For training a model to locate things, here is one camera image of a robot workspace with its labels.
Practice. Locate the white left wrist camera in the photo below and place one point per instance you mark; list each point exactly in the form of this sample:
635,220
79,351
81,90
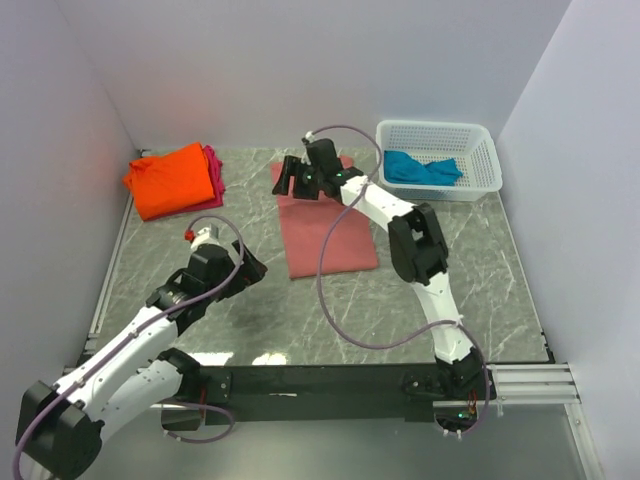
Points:
208,235

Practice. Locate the salmon pink t-shirt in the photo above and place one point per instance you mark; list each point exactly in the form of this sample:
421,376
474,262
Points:
308,237

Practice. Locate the folded orange t-shirt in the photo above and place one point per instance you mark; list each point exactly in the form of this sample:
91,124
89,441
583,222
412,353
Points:
164,184

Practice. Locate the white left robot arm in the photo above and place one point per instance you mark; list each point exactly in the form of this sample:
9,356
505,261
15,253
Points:
63,426

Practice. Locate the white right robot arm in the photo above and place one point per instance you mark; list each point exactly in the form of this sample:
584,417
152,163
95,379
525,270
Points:
418,250

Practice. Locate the folded magenta t-shirt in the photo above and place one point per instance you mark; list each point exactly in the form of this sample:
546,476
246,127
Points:
215,175

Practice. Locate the aluminium frame rail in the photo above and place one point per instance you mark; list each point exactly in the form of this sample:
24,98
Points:
514,384

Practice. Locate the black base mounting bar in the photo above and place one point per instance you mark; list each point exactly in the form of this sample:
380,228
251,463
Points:
331,392

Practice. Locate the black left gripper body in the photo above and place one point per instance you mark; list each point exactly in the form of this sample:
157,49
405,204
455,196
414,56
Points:
228,270

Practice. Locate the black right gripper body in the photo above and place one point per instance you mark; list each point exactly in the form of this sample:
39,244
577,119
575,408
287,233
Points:
308,181

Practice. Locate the blue t-shirt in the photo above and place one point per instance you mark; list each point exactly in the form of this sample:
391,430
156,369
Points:
401,168

